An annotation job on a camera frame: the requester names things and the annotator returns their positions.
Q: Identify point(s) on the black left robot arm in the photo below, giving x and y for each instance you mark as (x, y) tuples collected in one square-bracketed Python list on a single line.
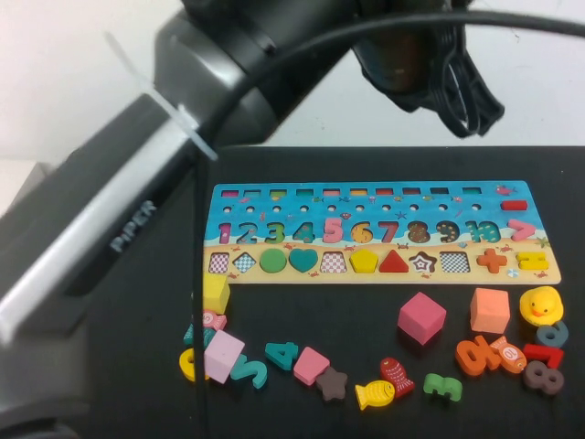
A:
[(91, 206)]

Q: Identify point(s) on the teal number four piece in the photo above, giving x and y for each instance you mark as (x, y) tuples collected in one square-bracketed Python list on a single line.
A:
[(285, 359)]

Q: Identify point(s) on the pink wooden fish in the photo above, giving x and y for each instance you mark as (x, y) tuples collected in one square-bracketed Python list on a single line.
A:
[(215, 320)]

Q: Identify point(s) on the blue-grey number nine piece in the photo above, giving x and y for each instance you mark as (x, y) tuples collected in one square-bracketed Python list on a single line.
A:
[(563, 331)]

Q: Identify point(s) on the red triangle piece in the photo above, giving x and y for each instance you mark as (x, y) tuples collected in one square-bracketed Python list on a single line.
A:
[(394, 264)]

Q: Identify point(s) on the green number three piece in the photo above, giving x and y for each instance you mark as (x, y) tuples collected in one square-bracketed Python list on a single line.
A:
[(432, 383)]

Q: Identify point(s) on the pink number five piece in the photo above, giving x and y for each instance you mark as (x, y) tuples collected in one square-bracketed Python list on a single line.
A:
[(337, 233)]

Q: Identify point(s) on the yellow round number piece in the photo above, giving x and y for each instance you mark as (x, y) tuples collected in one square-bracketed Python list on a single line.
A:
[(185, 361)]

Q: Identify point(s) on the white zip tie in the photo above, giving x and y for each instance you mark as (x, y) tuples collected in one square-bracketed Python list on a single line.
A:
[(183, 119)]

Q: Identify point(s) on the colourful wooden puzzle board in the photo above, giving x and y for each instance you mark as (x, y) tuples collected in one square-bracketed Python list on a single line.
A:
[(480, 206)]

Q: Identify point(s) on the brown star piece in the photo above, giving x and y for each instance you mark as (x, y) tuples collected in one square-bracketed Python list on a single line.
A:
[(331, 385)]

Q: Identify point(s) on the teal wooden fish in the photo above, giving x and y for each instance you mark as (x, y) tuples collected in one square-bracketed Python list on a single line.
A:
[(208, 337)]

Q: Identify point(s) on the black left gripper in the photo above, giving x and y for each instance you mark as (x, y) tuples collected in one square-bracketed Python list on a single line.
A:
[(393, 59)]

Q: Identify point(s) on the yellow pentagon piece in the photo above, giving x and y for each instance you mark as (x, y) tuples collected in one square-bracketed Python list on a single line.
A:
[(364, 263)]

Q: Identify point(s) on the red minus piece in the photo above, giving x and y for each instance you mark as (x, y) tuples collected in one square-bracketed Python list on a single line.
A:
[(514, 205)]

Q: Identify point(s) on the pink trapezoid piece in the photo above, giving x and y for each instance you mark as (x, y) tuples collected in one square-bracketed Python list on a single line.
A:
[(311, 366)]

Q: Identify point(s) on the yellow rubber duck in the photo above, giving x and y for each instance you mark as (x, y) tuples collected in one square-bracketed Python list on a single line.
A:
[(541, 305)]

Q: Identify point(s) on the magenta cube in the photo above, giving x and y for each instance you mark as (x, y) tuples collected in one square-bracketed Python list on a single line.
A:
[(420, 318)]

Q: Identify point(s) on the green circle piece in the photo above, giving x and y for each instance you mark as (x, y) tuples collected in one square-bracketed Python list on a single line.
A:
[(273, 260)]

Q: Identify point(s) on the orange wooden fish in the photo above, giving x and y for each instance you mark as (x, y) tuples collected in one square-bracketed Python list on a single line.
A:
[(509, 354)]

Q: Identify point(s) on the yellow cube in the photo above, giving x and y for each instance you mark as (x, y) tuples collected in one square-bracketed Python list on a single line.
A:
[(217, 295)]

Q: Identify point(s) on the red number seven piece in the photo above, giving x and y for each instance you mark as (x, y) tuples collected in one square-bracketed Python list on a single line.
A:
[(541, 352)]

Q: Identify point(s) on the yellow equals piece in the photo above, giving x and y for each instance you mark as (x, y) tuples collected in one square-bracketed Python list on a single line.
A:
[(531, 261)]

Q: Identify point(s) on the light pink cube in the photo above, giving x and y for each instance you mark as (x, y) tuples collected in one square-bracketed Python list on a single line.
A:
[(221, 356)]

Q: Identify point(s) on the yellow wooden fish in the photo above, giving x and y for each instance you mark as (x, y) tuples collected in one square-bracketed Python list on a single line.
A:
[(377, 394)]

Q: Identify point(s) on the pink greater-than piece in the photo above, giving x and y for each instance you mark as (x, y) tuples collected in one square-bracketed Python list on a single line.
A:
[(525, 230)]

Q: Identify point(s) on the orange plus piece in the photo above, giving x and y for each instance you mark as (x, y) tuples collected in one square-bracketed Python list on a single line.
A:
[(492, 261)]

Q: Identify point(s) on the brown number eight piece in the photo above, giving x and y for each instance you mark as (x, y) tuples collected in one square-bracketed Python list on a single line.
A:
[(544, 378)]

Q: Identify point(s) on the orange cube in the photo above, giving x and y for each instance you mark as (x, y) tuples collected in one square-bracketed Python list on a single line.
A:
[(489, 311)]

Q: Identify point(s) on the red wooden fish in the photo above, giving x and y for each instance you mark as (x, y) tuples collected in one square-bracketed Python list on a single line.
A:
[(395, 375)]

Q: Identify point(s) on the teal curvy number piece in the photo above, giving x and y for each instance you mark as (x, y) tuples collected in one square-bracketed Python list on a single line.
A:
[(256, 372)]

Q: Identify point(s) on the teal heart piece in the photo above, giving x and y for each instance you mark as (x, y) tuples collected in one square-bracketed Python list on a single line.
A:
[(303, 260)]

